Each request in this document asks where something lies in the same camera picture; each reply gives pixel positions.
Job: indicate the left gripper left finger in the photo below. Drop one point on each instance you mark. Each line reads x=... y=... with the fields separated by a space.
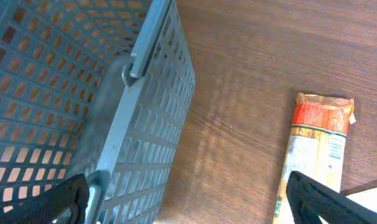
x=72 y=194

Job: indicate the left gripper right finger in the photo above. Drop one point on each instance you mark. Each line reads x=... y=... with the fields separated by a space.
x=311 y=202

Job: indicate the cream wet wipes pack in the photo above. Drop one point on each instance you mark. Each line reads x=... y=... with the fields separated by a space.
x=366 y=198

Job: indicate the orange spaghetti package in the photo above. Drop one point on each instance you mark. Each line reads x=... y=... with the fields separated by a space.
x=316 y=145

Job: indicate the grey plastic mesh basket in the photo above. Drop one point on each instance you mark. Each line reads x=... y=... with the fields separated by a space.
x=94 y=87

